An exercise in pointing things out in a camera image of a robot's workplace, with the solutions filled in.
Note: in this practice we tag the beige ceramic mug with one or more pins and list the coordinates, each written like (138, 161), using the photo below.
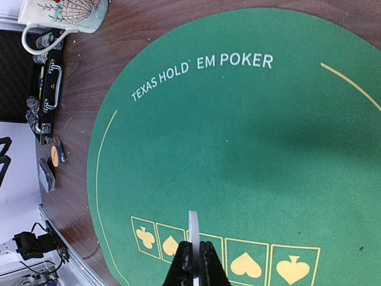
(71, 16)

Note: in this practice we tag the black poker chip case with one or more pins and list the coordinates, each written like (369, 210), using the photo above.
(30, 85)

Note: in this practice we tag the white dealer button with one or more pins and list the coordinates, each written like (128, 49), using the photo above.
(194, 239)

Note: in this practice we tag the aluminium front rail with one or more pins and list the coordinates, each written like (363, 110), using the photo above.
(61, 265)

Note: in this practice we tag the round green poker mat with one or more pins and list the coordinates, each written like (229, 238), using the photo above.
(265, 122)

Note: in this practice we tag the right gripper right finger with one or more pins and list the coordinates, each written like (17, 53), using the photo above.
(211, 272)

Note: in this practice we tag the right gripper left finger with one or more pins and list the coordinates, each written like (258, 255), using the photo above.
(180, 272)

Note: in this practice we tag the orange big blind button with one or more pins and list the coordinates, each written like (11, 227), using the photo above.
(55, 156)

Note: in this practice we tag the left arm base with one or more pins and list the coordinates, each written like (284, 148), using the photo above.
(39, 241)

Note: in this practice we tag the blue small blind button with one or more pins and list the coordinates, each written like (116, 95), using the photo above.
(60, 147)

